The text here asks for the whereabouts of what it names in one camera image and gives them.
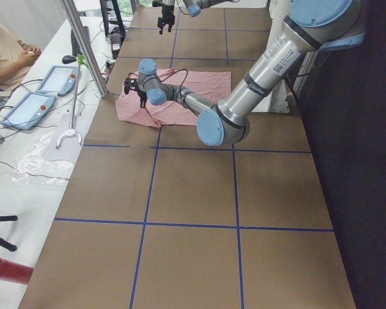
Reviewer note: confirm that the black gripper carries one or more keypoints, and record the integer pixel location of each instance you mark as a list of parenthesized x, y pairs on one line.
[(166, 12), (141, 95)]

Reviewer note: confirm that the pink Snoopy t-shirt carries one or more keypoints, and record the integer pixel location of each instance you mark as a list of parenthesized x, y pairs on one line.
[(174, 97)]

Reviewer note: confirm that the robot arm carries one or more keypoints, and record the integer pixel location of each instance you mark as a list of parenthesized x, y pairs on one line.
[(308, 26), (194, 8)]

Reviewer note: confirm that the black power adapter box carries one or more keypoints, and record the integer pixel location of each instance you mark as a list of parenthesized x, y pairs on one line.
[(116, 40)]

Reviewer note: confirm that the silver reacher grabber tool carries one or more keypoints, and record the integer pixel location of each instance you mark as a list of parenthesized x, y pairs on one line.
[(71, 131)]

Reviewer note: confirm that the far blue teach pendant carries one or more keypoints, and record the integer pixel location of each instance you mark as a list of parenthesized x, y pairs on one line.
[(59, 80)]

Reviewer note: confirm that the blue teach pendant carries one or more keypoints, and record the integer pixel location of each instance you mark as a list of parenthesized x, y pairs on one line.
[(29, 111), (59, 80)]

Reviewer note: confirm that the black computer mouse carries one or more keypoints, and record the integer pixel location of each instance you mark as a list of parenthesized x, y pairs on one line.
[(67, 59)]

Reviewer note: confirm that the near blue teach pendant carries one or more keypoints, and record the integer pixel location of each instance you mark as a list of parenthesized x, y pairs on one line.
[(29, 111)]

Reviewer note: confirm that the clear plastic bag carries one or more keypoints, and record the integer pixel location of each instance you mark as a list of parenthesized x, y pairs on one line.
[(34, 169)]

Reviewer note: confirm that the seated person in beige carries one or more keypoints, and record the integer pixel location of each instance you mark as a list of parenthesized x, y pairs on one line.
[(16, 59)]

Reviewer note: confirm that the black tripod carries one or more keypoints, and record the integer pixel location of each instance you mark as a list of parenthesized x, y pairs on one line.
[(4, 233)]

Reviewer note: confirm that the red cylinder bottle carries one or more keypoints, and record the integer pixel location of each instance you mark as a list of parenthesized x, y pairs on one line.
[(14, 272)]

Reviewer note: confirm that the aluminium frame post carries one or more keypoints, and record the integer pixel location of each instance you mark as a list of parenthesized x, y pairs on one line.
[(85, 45)]

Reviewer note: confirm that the white camera pole base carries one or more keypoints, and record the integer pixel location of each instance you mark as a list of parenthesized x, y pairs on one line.
[(280, 100)]

